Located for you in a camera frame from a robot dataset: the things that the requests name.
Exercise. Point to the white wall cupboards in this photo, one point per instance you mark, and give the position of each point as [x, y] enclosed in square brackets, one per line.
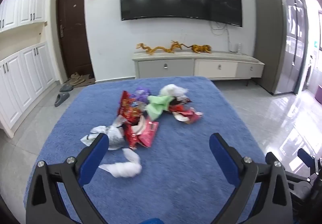
[26, 67]

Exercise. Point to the beige shoes on mat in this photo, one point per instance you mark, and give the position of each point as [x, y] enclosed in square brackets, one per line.
[77, 80]

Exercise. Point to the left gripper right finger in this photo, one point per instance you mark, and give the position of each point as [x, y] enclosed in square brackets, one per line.
[243, 173]

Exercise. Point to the purple tissue wrapper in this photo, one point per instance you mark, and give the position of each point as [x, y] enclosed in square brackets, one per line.
[142, 94]

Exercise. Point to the golden dragon figurine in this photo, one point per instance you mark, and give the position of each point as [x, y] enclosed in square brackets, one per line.
[174, 46]

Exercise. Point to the brown entrance door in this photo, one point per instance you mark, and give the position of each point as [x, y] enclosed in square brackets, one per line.
[72, 35]

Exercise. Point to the red snack bag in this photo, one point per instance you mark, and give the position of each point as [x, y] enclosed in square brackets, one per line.
[129, 108]

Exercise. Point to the white plastic bag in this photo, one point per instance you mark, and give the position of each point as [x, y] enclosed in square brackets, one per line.
[173, 91]

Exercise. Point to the white tissue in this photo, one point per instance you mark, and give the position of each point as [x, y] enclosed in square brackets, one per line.
[128, 169]

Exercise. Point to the grey tall refrigerator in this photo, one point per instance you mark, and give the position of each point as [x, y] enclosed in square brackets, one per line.
[280, 44]

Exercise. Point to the grey slipper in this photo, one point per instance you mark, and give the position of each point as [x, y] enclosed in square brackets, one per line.
[66, 88]
[61, 97]

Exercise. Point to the silver white bag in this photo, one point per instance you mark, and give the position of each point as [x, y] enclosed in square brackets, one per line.
[115, 136]

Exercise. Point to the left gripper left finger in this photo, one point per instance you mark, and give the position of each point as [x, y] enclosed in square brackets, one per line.
[45, 203]

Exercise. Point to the white grey tv cabinet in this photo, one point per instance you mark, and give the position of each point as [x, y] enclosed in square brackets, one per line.
[217, 66]

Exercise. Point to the grey slipper near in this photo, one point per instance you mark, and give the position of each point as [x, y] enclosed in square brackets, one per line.
[61, 97]

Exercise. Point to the grey slipper far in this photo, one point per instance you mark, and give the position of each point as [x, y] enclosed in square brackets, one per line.
[66, 88]

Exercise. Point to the pink red snack wrapper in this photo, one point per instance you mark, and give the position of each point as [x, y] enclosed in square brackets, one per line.
[143, 133]

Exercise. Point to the green paper wrapper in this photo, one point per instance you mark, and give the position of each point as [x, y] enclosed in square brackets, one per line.
[157, 105]

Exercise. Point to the golden tiger figurine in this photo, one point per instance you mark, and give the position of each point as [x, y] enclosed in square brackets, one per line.
[201, 48]

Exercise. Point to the red white torn wrapper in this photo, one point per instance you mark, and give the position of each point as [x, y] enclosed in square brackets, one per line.
[184, 114]

